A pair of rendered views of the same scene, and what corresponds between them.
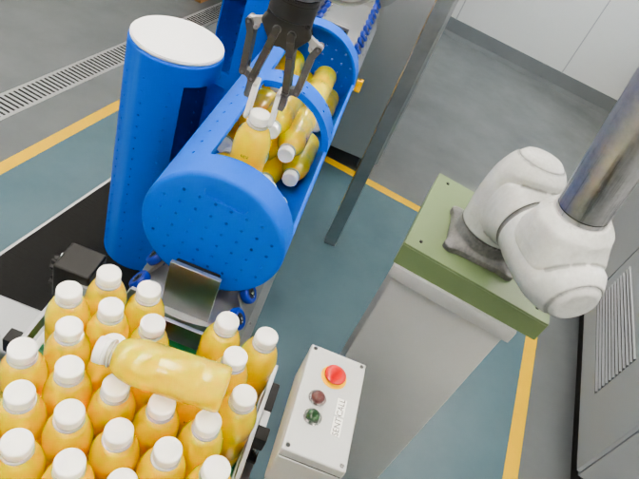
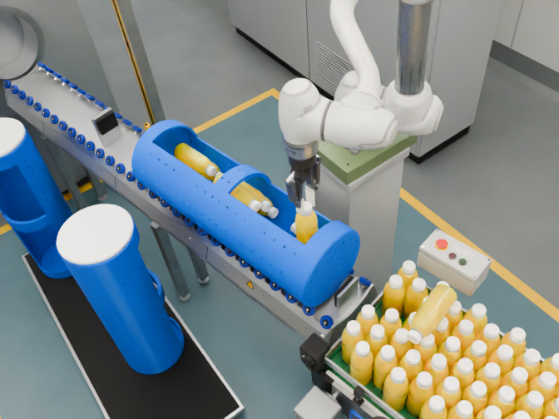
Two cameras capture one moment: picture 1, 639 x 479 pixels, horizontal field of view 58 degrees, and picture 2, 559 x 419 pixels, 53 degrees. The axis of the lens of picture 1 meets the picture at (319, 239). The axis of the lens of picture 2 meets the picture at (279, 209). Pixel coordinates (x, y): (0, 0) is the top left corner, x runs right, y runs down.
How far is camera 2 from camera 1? 1.16 m
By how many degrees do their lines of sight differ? 28
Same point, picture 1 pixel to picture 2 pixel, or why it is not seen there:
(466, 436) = not seen: hidden behind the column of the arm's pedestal
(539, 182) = not seen: hidden behind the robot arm
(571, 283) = (436, 114)
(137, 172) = (146, 316)
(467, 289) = (382, 157)
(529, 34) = not seen: outside the picture
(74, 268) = (321, 350)
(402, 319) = (363, 199)
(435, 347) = (383, 191)
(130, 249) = (170, 352)
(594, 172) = (413, 72)
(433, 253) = (358, 162)
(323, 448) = (478, 263)
